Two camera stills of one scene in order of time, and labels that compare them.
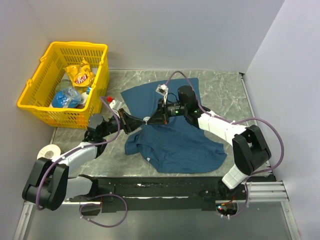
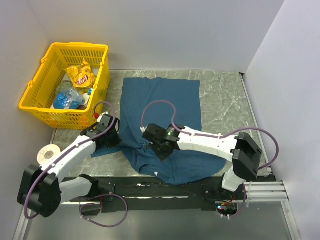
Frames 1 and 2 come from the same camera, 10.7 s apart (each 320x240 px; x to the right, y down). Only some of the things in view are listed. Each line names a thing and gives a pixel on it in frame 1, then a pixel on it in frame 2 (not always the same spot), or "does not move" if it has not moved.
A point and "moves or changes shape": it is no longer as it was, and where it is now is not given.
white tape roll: x=51 y=151 does not move
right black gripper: x=159 y=117 -> x=164 y=156
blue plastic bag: x=66 y=97 does not move
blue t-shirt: x=175 y=147 moves or changes shape
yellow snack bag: x=81 y=74 does not move
